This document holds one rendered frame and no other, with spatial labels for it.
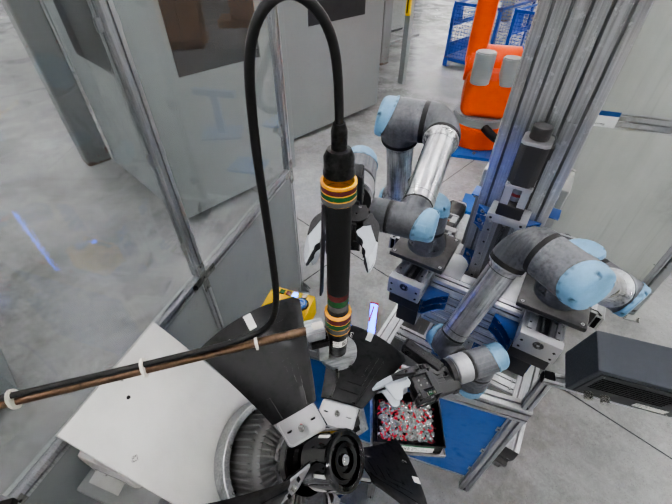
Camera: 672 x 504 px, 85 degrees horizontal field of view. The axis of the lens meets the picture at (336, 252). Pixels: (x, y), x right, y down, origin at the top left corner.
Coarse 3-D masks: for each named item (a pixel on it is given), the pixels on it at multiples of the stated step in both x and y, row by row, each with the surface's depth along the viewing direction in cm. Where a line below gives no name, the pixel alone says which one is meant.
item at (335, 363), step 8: (312, 320) 61; (320, 320) 61; (320, 328) 60; (312, 336) 59; (320, 336) 60; (312, 344) 60; (320, 344) 60; (328, 344) 61; (352, 344) 67; (320, 352) 63; (328, 352) 64; (352, 352) 66; (320, 360) 65; (328, 360) 65; (336, 360) 65; (344, 360) 65; (352, 360) 65; (336, 368) 64; (344, 368) 65
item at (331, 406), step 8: (328, 400) 88; (320, 408) 86; (328, 408) 86; (336, 408) 86; (344, 408) 86; (352, 408) 86; (328, 416) 85; (344, 416) 85; (352, 416) 84; (328, 424) 83; (336, 424) 83; (344, 424) 83; (352, 424) 83
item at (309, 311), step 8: (280, 288) 129; (272, 296) 127; (280, 296) 127; (288, 296) 127; (312, 296) 127; (264, 304) 124; (312, 304) 125; (304, 312) 121; (312, 312) 127; (304, 320) 121
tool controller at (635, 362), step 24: (600, 336) 93; (576, 360) 102; (600, 360) 90; (624, 360) 90; (648, 360) 89; (576, 384) 100; (600, 384) 94; (624, 384) 90; (648, 384) 87; (648, 408) 97
